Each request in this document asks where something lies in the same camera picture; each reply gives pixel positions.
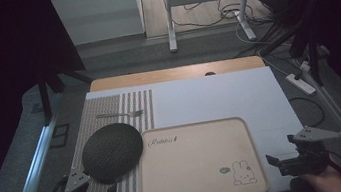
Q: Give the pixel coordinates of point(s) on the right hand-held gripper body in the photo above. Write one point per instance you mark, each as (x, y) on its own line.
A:
(310, 148)

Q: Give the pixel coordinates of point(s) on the person's right hand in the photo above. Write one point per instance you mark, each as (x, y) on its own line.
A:
(322, 184)

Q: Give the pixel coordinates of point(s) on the dark round plate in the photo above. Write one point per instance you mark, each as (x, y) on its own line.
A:
(112, 152)

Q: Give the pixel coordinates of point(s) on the white power strip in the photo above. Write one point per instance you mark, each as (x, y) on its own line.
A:
(300, 84)

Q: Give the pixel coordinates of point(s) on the beige tray with rabbit print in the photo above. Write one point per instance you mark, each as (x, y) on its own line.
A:
(198, 162)

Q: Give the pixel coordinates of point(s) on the striped grey placemat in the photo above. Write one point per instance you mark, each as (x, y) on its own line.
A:
(103, 112)

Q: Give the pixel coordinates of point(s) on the silver fork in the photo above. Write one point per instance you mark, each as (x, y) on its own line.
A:
(127, 114)

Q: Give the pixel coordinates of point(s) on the white board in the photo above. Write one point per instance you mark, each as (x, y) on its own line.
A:
(219, 97)

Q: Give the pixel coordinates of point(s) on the black stand legs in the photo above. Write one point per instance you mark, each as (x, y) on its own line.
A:
(312, 52)
(45, 93)

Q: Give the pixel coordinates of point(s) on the wooden table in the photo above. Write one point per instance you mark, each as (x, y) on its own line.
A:
(172, 74)

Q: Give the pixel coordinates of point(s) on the white cabinet panel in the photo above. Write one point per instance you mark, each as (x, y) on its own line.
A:
(97, 17)

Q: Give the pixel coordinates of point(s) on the black square frame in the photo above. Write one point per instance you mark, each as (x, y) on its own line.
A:
(60, 135)

